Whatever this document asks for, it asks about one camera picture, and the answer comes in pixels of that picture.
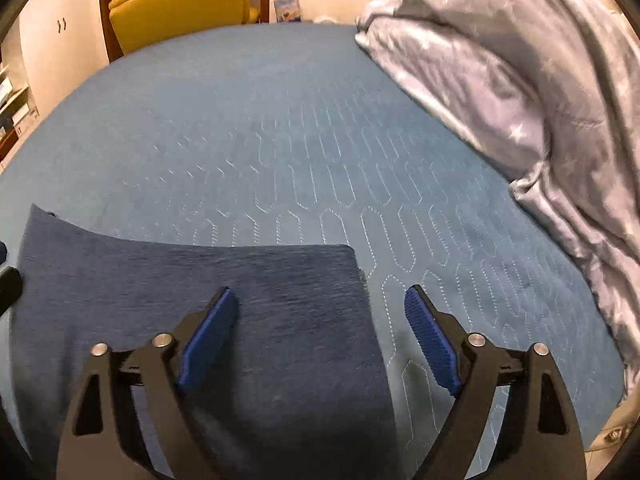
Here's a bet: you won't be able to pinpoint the blue denim jeans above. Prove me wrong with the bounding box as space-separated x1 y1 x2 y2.
10 207 401 479

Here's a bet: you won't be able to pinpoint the cream tufted headboard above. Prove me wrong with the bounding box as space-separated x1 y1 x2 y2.
585 388 640 479

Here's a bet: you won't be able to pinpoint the cream wardrobe shelf unit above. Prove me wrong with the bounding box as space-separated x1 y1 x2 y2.
1 0 110 169

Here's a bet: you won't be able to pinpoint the blue quilted bed mattress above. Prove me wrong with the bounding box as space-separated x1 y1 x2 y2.
1 25 624 479

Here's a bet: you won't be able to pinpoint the yellow leather chair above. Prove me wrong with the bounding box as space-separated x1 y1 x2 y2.
108 0 259 55

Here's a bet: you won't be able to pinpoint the grey star-print duvet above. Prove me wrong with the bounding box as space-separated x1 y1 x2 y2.
356 0 639 389

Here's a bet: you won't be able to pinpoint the small picture card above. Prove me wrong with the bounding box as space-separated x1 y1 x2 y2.
273 0 302 23

